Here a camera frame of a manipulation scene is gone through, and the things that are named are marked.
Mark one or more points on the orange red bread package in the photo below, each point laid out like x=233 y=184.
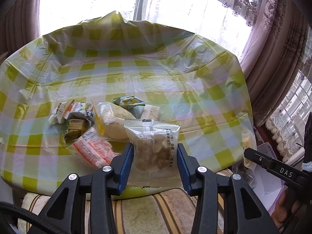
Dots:
x=93 y=149

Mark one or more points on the pink patterned curtain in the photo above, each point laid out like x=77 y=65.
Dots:
x=273 y=55

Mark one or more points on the round bun clear package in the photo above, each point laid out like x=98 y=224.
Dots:
x=109 y=121

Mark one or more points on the purple storage box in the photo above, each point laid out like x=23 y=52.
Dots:
x=265 y=185

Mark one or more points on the olive green snack packet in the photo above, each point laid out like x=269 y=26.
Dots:
x=76 y=127

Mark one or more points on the white green lemon packet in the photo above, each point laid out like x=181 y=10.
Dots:
x=128 y=102

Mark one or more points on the person right hand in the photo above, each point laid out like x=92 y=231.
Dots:
x=279 y=216

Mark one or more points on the pale cake clear wrapper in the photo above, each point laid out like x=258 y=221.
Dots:
x=146 y=112

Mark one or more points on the green checkered plastic tablecloth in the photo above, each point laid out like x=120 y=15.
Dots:
x=196 y=83

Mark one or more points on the white lace curtain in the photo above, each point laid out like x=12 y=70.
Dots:
x=287 y=122

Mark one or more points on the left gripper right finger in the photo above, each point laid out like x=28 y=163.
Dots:
x=229 y=196

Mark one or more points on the striped towel cushion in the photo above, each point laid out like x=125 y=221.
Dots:
x=170 y=211

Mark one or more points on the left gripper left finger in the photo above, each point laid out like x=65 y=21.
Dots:
x=65 y=210

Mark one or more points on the white orange snack packet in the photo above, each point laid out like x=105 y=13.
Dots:
x=71 y=110

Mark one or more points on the white nut snack packet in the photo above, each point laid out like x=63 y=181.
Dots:
x=155 y=153

